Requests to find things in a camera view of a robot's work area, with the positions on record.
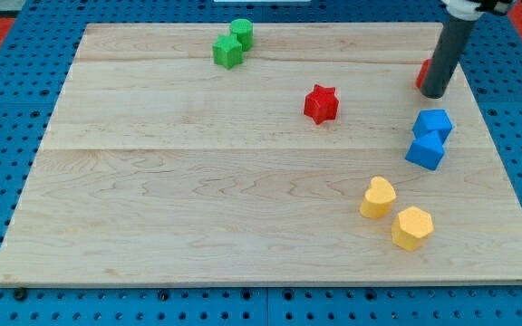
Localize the green star block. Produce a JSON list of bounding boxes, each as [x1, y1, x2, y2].
[[212, 34, 244, 70]]

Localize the red star block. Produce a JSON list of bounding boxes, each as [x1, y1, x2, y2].
[[304, 84, 339, 125]]

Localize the red circle block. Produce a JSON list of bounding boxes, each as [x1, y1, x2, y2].
[[415, 59, 431, 90]]

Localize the wooden board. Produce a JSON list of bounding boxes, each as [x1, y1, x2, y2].
[[0, 23, 522, 288]]

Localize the yellow heart block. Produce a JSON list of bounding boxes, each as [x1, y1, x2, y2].
[[359, 176, 397, 218]]

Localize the yellow hexagon block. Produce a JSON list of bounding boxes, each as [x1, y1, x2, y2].
[[391, 206, 434, 252]]

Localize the green cylinder block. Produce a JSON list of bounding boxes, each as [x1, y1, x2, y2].
[[229, 18, 254, 52]]

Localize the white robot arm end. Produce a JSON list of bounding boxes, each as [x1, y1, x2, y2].
[[440, 0, 517, 21]]

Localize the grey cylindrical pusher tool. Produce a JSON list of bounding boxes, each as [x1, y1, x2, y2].
[[420, 14, 476, 99]]

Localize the blue triangle block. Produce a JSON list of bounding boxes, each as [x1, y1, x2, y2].
[[405, 130, 445, 170]]

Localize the blue pentagon block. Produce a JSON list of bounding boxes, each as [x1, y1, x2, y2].
[[412, 109, 453, 144]]

